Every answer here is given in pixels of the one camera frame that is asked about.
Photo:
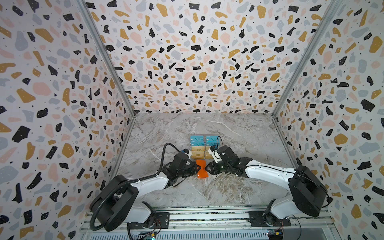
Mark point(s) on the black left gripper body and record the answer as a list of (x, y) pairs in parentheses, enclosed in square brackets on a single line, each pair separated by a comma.
[(187, 172)]

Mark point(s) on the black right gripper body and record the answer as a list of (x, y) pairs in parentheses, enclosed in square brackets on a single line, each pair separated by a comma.
[(217, 165)]

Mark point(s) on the orange card holder wallet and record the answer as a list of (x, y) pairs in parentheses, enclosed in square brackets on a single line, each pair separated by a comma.
[(202, 173)]

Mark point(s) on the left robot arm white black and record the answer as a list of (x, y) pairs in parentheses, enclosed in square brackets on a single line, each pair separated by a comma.
[(118, 201)]

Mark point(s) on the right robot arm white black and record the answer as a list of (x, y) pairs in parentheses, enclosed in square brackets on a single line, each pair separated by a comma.
[(306, 193)]

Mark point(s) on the clear acrylic card stand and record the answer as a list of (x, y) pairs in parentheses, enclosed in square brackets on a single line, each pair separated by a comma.
[(219, 141)]

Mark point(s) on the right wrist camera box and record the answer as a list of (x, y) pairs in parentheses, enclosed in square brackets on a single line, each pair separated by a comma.
[(213, 151)]

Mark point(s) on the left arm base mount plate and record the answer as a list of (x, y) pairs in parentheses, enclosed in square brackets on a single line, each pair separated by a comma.
[(158, 221)]

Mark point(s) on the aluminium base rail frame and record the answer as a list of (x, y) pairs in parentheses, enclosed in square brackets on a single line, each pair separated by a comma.
[(221, 223)]

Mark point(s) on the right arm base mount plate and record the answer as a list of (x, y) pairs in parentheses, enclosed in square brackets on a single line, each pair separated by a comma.
[(260, 219)]

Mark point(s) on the aluminium corner post right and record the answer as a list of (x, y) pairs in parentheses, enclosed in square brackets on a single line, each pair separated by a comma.
[(317, 37)]

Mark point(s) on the aluminium corner post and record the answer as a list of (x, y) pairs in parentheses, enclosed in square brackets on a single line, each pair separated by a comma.
[(87, 17), (317, 37)]

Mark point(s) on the aluminium corner post left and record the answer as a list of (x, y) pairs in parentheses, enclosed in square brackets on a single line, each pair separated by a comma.
[(87, 17)]

